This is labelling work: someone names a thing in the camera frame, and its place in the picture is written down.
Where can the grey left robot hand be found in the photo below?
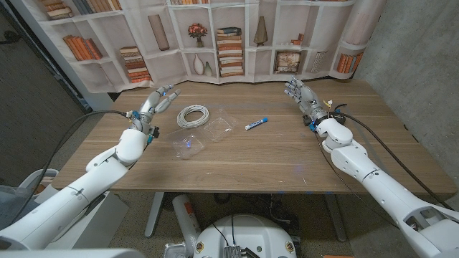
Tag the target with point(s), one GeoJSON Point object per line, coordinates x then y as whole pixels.
{"type": "Point", "coordinates": [148, 109]}

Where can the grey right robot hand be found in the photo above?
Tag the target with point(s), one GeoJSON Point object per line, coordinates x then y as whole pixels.
{"type": "Point", "coordinates": [310, 102]}

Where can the clear plastic clamshell container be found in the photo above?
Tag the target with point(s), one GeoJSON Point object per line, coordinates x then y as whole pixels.
{"type": "Point", "coordinates": [218, 129]}

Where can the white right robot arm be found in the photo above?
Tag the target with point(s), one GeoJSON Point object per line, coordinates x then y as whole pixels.
{"type": "Point", "coordinates": [376, 182]}

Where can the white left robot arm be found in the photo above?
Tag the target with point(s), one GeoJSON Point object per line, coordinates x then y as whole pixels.
{"type": "Point", "coordinates": [71, 200]}

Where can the blue and white marker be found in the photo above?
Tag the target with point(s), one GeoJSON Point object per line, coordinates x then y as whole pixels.
{"type": "Point", "coordinates": [255, 124]}

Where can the printed bookshelf backdrop cloth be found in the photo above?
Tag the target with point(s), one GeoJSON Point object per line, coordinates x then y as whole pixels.
{"type": "Point", "coordinates": [172, 64]}

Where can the grey metal table leg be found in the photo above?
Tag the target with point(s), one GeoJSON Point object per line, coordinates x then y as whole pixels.
{"type": "Point", "coordinates": [154, 215]}
{"type": "Point", "coordinates": [337, 222]}

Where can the white roll with orange label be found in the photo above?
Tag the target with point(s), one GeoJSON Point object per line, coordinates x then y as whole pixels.
{"type": "Point", "coordinates": [184, 215]}

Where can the dark partition panel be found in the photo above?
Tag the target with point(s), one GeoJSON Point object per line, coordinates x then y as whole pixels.
{"type": "Point", "coordinates": [28, 89]}

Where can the crumpled silver foil tray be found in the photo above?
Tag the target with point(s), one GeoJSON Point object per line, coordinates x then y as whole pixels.
{"type": "Point", "coordinates": [175, 251]}

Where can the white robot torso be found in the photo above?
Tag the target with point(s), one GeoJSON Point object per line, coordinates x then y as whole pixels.
{"type": "Point", "coordinates": [247, 233]}

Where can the person leg in blue jeans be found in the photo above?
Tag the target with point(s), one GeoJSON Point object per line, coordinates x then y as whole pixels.
{"type": "Point", "coordinates": [14, 204]}

